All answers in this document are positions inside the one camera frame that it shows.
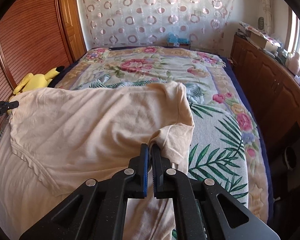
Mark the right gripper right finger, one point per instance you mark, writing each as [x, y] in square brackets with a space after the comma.
[185, 193]

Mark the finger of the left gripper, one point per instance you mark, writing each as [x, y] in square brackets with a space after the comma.
[4, 106]

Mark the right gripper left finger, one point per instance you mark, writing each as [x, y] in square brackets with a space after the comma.
[129, 183]

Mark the beige t-shirt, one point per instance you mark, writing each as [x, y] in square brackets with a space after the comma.
[56, 139]

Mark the yellow Pikachu plush toy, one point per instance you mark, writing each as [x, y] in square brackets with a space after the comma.
[31, 81]

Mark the floral and leaf bed blanket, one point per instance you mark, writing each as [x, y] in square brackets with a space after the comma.
[227, 144]

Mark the wooden louvered wardrobe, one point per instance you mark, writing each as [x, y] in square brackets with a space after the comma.
[35, 36]

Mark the long wooden sideboard cabinet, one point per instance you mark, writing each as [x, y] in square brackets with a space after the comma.
[269, 87]

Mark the blue item behind bed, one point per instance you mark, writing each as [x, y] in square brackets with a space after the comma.
[174, 41]

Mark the sheer circle pattern curtain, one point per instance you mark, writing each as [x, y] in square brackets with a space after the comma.
[125, 23]

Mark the cardboard box on cabinet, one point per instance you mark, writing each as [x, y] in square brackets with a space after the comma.
[264, 42]

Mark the pink bottle on cabinet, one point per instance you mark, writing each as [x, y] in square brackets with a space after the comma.
[293, 64]

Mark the window with wooden frame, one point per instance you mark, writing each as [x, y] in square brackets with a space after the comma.
[293, 34]

